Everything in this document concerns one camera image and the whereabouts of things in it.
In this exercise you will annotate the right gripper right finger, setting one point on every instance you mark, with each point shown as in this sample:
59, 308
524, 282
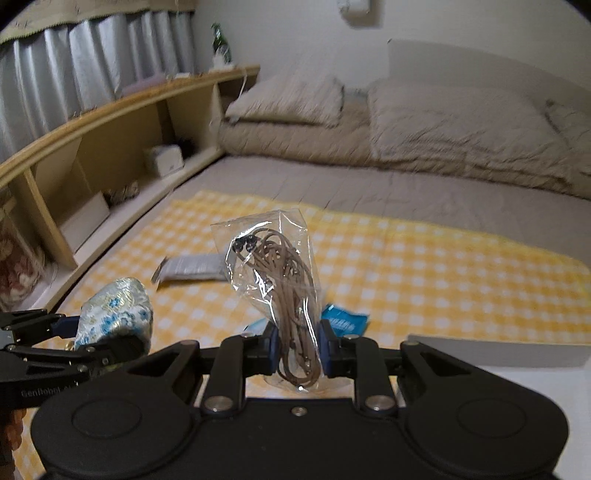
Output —
368, 365

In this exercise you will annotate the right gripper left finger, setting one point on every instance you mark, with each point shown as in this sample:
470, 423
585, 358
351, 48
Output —
238, 358

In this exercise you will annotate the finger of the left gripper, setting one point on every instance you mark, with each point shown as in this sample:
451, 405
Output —
19, 363

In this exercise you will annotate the blue plastic packet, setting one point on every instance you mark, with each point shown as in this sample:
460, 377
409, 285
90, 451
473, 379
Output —
344, 322

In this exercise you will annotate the grey foil packet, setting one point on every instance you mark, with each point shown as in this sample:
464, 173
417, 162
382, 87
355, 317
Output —
200, 267

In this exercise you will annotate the blue floral brocade pouch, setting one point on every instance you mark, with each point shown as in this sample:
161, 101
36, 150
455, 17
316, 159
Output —
120, 309

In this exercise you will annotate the yellow white checkered blanket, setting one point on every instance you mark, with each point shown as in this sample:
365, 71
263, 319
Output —
407, 277

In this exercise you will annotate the wooden bedside shelf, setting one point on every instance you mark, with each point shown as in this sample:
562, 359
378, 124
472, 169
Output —
68, 196

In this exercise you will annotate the white tissue box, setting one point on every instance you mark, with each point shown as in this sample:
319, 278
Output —
163, 160

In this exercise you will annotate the white storage box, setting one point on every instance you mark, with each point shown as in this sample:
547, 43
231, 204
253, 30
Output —
560, 372

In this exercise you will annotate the folded brown duvet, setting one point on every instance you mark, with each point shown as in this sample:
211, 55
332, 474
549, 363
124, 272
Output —
349, 145

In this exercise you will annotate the grey bed sheet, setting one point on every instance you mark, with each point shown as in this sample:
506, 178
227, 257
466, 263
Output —
538, 218

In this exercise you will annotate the small fluffy beige pillow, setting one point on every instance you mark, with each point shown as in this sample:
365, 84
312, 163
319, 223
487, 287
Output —
291, 98

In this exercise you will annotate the large beige quilted pillow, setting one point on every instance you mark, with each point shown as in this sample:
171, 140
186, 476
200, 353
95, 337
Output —
481, 133

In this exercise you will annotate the grey curtain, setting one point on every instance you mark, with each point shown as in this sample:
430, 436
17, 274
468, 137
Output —
51, 77

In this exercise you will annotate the white headboard panel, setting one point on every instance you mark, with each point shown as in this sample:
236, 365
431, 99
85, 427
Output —
446, 65

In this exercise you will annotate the green glass bottle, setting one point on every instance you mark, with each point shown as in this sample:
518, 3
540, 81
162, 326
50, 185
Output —
220, 46

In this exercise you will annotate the right beige quilted pillow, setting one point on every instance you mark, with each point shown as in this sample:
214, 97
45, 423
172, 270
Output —
574, 127

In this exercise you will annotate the white air conditioner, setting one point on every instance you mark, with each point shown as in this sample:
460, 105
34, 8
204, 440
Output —
354, 7

